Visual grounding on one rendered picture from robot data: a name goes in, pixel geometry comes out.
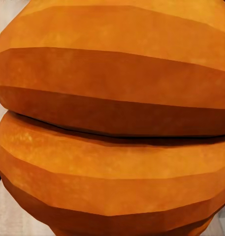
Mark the pumpkin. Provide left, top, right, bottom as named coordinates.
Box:
left=0, top=0, right=225, bottom=236

